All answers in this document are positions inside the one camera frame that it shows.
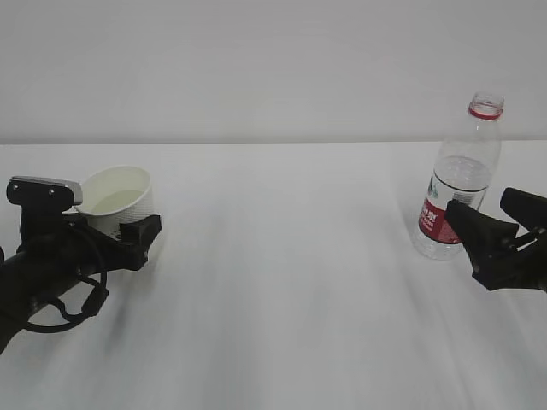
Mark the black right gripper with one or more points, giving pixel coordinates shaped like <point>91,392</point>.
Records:
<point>500,260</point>

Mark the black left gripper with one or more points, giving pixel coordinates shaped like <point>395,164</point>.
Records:
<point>57,251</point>

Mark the white paper cup green logo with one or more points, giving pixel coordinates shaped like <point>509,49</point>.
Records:
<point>114,196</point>

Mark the clear water bottle red label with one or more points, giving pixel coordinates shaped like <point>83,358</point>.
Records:
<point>463,171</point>

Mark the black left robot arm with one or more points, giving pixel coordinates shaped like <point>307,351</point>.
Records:
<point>53,314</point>

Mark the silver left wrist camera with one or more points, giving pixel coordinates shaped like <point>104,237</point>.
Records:
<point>44,195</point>

